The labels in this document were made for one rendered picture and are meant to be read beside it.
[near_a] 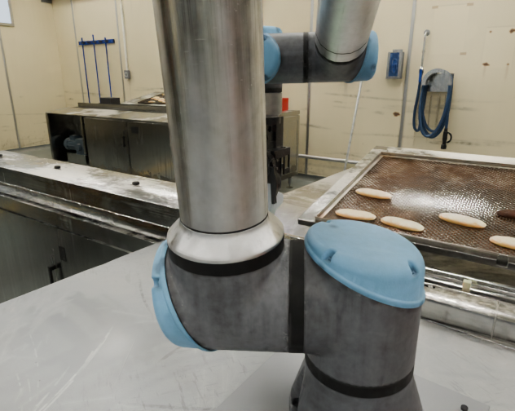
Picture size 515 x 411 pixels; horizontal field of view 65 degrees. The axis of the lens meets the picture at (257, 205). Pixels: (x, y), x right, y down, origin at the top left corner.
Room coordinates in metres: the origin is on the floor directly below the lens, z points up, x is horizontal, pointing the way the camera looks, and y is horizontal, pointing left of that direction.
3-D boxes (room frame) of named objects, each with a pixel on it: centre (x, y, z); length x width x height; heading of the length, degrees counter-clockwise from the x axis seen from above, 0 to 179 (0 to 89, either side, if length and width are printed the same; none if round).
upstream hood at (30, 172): (1.34, 0.63, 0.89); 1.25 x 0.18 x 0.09; 56
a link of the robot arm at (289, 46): (0.68, -0.02, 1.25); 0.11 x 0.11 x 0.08; 84
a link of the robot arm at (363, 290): (0.37, -0.10, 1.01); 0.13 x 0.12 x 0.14; 84
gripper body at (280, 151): (0.79, -0.01, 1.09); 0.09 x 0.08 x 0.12; 146
